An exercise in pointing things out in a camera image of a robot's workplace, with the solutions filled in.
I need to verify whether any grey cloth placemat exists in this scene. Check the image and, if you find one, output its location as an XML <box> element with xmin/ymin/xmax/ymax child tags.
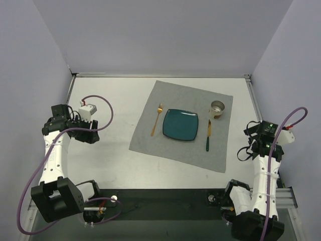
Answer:
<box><xmin>129</xmin><ymin>81</ymin><xmax>233</xmax><ymax>173</ymax></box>

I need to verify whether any gold knife teal handle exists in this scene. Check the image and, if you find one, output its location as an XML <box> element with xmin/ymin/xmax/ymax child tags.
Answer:
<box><xmin>206</xmin><ymin>119</ymin><xmax>212</xmax><ymax>152</ymax></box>

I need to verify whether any white steel cup brown band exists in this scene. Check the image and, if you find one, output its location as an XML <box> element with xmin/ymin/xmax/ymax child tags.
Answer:
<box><xmin>209</xmin><ymin>100</ymin><xmax>225</xmax><ymax>119</ymax></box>

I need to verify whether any gold fork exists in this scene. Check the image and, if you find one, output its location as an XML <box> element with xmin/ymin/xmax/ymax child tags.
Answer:
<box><xmin>150</xmin><ymin>103</ymin><xmax>164</xmax><ymax>137</ymax></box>

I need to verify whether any teal square plate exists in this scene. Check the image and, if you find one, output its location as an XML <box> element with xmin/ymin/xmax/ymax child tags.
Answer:
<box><xmin>162</xmin><ymin>108</ymin><xmax>199</xmax><ymax>142</ymax></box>

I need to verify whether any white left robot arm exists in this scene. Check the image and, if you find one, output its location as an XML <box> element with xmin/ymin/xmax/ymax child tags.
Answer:
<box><xmin>31</xmin><ymin>104</ymin><xmax>102</xmax><ymax>223</ymax></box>

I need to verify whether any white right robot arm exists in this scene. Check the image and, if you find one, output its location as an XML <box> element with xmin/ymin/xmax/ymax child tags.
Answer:
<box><xmin>222</xmin><ymin>140</ymin><xmax>284</xmax><ymax>240</ymax></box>

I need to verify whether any black front mat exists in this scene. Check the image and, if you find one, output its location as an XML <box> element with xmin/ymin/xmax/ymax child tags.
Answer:
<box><xmin>72</xmin><ymin>188</ymin><xmax>241</xmax><ymax>221</ymax></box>

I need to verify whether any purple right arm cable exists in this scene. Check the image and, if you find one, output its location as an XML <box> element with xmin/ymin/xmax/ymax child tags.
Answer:
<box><xmin>259</xmin><ymin>107</ymin><xmax>308</xmax><ymax>241</ymax></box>

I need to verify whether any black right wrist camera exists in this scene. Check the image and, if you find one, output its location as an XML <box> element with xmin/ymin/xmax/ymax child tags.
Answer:
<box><xmin>256</xmin><ymin>120</ymin><xmax>278</xmax><ymax>137</ymax></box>

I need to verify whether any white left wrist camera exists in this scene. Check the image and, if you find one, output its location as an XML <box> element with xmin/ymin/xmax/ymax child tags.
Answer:
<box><xmin>78</xmin><ymin>104</ymin><xmax>97</xmax><ymax>123</ymax></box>

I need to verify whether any aluminium front rail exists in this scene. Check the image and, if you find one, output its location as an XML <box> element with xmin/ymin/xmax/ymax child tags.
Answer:
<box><xmin>27</xmin><ymin>187</ymin><xmax>299</xmax><ymax>211</ymax></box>

